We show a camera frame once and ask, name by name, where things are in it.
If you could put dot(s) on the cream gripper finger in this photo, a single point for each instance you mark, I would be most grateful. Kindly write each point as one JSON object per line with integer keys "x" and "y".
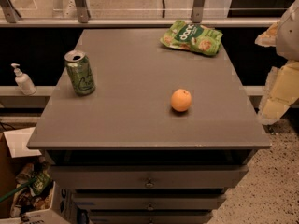
{"x": 268, "y": 38}
{"x": 281, "y": 90}

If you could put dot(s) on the orange fruit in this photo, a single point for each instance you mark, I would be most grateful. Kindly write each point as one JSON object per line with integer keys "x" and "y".
{"x": 181, "y": 100}

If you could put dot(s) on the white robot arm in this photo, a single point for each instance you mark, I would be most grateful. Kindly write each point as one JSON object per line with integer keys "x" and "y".
{"x": 287, "y": 39}

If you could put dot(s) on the green snack bag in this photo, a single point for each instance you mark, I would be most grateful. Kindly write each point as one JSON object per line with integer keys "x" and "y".
{"x": 192, "y": 37}

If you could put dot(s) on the grey drawer cabinet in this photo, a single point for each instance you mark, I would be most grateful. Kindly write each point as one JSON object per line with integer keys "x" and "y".
{"x": 126, "y": 155}

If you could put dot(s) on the green soda can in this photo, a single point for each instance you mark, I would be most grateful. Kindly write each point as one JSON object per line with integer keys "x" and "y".
{"x": 79, "y": 71}

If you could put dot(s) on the white pump bottle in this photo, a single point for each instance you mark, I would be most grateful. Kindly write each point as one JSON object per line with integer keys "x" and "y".
{"x": 24, "y": 82}

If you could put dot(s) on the white cardboard box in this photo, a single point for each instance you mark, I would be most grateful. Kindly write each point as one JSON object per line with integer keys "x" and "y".
{"x": 62, "y": 210}

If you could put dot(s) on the cardboard box with trash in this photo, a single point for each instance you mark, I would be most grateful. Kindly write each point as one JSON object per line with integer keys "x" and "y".
{"x": 26, "y": 189}

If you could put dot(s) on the metal railing frame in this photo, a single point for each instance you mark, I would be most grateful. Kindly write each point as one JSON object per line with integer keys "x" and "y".
{"x": 139, "y": 13}

